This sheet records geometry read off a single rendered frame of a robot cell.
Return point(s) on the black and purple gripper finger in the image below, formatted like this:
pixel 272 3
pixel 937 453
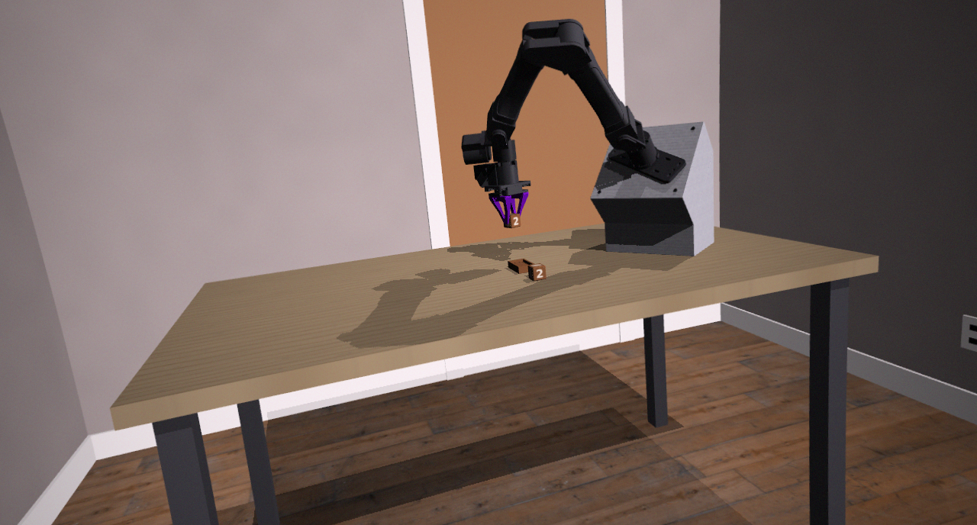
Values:
pixel 507 206
pixel 523 198

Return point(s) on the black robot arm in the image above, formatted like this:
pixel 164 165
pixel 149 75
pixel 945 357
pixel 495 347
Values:
pixel 632 145

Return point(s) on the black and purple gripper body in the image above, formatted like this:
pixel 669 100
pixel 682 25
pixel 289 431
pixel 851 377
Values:
pixel 508 182

